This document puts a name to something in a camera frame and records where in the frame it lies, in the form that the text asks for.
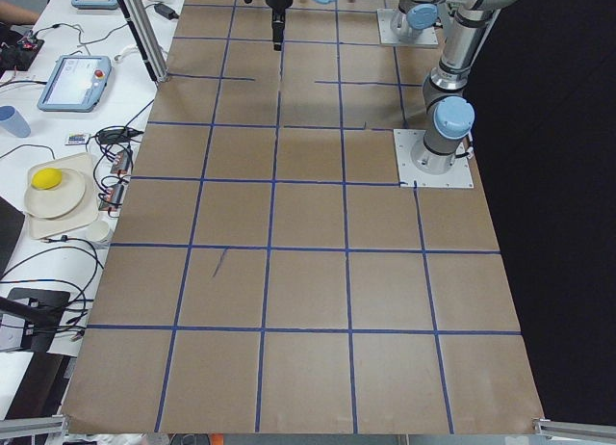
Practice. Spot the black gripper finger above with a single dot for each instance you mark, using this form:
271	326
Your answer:
278	22

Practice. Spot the person forearm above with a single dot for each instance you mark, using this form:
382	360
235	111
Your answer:
14	15

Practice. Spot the yellow lemon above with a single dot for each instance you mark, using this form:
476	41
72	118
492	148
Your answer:
47	179

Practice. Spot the beige tray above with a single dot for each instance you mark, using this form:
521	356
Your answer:
86	211

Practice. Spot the aluminium frame post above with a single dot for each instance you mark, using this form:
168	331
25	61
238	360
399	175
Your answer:
139	24

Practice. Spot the black camera stand base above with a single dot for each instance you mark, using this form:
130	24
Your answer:
30	319

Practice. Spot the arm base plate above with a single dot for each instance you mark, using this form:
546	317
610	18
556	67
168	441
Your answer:
427	39
420	168

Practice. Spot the beige plate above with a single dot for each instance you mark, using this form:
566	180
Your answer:
50	204

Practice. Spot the black power adapter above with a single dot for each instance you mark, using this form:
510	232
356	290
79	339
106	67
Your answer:
165	11

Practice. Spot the light blue plastic cup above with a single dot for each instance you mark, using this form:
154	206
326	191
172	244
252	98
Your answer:
13	122

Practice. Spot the white paper cup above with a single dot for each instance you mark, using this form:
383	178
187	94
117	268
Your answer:
99	233

